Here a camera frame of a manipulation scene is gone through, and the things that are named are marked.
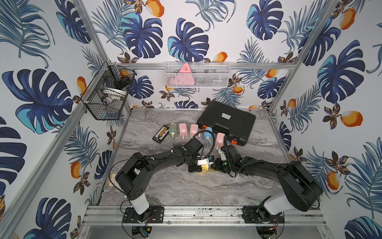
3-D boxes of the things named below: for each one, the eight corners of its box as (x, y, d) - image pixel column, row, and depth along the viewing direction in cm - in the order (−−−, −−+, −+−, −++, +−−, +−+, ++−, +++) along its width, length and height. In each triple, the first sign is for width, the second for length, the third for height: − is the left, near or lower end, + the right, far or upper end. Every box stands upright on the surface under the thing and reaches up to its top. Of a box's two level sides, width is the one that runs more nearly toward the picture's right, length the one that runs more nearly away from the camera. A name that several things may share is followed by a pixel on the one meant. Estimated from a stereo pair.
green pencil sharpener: (169, 140, 105) (168, 134, 100) (170, 128, 111) (169, 123, 106) (176, 140, 105) (176, 134, 100) (177, 128, 111) (177, 123, 106)
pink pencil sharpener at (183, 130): (179, 139, 105) (178, 132, 99) (179, 130, 111) (178, 123, 105) (187, 139, 105) (186, 132, 99) (187, 130, 111) (187, 123, 105)
